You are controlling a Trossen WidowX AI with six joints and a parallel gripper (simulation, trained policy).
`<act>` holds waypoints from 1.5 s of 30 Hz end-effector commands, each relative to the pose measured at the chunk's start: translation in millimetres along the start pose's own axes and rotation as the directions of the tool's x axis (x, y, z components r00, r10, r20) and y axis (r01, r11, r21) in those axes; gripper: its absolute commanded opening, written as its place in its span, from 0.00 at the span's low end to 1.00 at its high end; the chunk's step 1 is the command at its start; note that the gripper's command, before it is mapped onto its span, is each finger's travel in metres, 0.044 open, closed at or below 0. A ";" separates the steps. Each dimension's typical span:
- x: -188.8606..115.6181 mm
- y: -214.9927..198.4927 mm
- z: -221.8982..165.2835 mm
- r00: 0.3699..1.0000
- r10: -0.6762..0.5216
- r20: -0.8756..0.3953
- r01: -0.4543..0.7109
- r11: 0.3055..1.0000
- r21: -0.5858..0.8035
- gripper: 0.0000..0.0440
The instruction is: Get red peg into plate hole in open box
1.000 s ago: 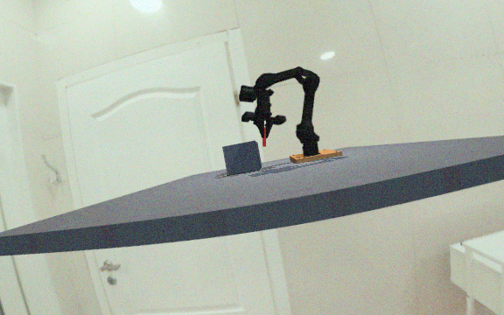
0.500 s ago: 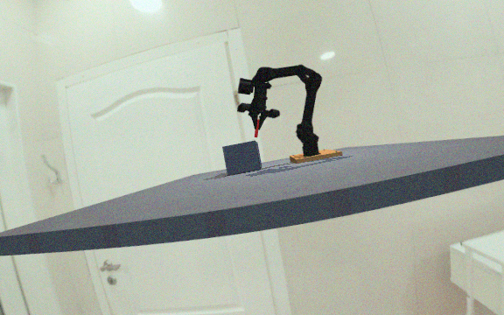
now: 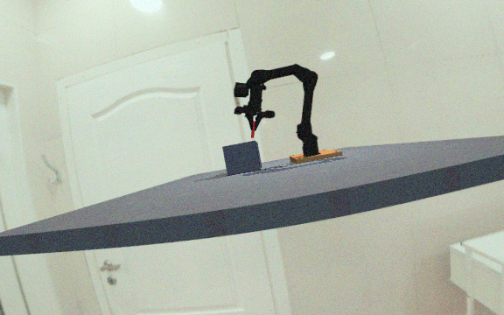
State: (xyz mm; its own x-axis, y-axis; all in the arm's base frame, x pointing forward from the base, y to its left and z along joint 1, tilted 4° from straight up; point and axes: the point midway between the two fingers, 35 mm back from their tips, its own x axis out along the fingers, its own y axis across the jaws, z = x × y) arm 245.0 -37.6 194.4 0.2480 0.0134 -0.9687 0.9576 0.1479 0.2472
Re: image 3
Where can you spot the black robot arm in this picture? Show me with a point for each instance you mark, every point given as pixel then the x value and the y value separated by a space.
pixel 309 78

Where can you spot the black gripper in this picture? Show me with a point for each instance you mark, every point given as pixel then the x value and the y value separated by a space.
pixel 255 105

